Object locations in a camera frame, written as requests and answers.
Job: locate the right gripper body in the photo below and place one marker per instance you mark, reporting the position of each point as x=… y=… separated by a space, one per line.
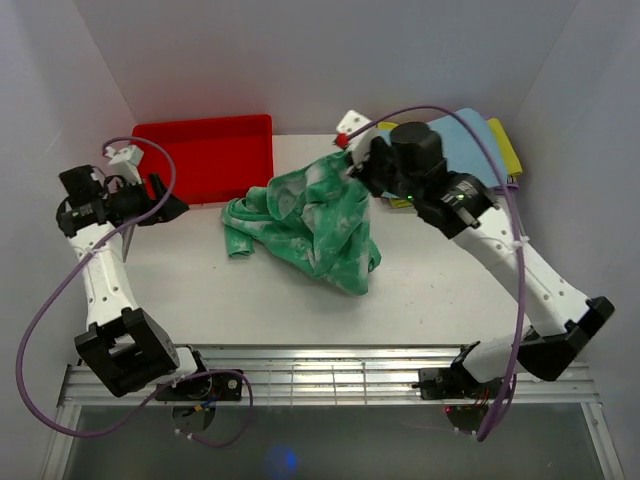
x=374 y=172

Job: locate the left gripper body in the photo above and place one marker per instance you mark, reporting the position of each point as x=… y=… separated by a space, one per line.
x=133 y=203

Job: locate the green tie-dye trousers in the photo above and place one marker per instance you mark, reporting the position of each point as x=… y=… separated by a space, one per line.
x=316 y=218

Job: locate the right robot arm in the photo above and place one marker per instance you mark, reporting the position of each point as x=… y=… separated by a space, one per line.
x=410 y=164

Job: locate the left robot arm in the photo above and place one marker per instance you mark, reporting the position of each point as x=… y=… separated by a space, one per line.
x=122 y=344

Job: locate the red plastic bin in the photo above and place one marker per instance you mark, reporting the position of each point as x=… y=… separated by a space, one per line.
x=216 y=159

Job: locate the yellow folded cloth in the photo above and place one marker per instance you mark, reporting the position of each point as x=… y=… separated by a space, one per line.
x=510 y=157

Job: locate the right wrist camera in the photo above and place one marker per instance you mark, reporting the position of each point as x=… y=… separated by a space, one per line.
x=354 y=134

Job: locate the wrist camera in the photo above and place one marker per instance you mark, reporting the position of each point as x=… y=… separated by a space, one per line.
x=125 y=161
x=354 y=134

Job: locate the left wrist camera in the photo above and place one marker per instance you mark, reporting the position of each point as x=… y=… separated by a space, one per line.
x=125 y=161

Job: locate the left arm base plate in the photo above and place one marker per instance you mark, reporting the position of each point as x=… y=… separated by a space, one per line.
x=219 y=386

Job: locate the aluminium rail frame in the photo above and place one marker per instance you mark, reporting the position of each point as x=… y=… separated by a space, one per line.
x=351 y=413

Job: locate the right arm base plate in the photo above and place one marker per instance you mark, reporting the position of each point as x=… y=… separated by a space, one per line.
x=442 y=383

